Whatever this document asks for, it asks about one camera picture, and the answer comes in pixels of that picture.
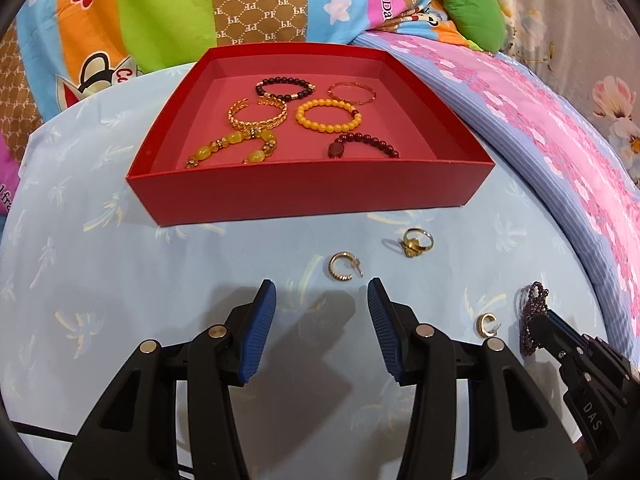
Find light blue palm print sheet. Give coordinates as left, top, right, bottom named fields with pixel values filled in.
left=0, top=60, right=621, bottom=480

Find gold hoop earring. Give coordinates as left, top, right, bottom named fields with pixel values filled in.
left=475, top=312, right=501, bottom=338
left=328, top=251, right=363, bottom=281

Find orange-yellow round bead bracelet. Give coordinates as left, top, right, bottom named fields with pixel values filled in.
left=295, top=100, right=363, bottom=134

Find black and gold bead bracelet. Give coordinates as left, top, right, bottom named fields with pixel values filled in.
left=255, top=76, right=316, bottom=103

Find red cardboard box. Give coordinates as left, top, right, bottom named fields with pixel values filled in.
left=126, top=44, right=497, bottom=227

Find dark red bead bracelet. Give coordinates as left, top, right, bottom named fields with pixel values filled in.
left=327, top=131, right=401, bottom=161

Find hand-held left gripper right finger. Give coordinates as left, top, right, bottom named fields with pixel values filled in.
left=367, top=277, right=587, bottom=480

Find chunky yellow glass bead bracelet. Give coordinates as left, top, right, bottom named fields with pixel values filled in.
left=186, top=129, right=281, bottom=168

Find green pillow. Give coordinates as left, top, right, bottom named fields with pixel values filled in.
left=434, top=0, right=506, bottom=53

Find gold ring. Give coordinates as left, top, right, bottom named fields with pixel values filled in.
left=400, top=227, right=435, bottom=259

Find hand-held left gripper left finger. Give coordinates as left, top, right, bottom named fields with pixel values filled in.
left=59, top=280, right=277, bottom=480

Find grey floral cloth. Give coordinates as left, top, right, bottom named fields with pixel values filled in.
left=470, top=0, right=640, bottom=186

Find dark purple small bead strand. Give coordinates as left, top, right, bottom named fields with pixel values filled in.
left=515, top=281, right=551, bottom=356

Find gold woven cuff bangle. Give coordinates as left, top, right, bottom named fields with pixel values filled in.
left=227, top=95, right=288, bottom=131

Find pink floral striped quilt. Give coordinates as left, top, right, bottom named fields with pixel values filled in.
left=350, top=30, right=640, bottom=361

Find colourful cartoon monkey blanket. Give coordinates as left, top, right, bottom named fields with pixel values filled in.
left=0, top=0, right=451, bottom=196

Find black cable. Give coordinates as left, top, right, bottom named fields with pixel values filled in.
left=12, top=422, right=76, bottom=443

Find thin gold bangle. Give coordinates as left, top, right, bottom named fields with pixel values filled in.
left=327, top=80, right=377, bottom=107

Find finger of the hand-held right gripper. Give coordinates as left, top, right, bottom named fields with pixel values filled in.
left=547, top=309, right=586, bottom=349
left=532, top=312, right=569, bottom=362

